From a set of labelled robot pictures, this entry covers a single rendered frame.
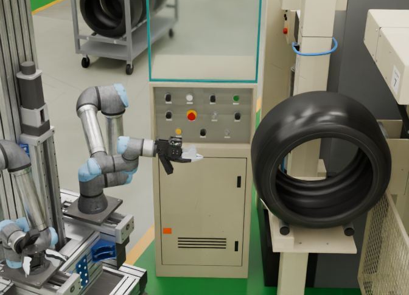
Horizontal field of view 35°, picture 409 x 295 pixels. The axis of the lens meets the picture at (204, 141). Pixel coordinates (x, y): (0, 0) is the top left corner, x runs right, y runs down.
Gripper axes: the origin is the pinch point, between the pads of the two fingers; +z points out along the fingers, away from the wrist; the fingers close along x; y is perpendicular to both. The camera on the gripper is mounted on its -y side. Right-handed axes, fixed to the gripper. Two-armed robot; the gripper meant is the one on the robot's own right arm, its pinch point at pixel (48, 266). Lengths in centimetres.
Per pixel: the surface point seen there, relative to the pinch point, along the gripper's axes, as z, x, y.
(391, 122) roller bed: 26, -166, -35
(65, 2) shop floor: -587, -348, 60
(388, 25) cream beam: 40, -123, -90
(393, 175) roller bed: 40, -156, -16
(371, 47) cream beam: 33, -125, -79
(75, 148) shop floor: -236, -155, 86
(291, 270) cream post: 7, -138, 51
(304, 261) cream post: 11, -142, 45
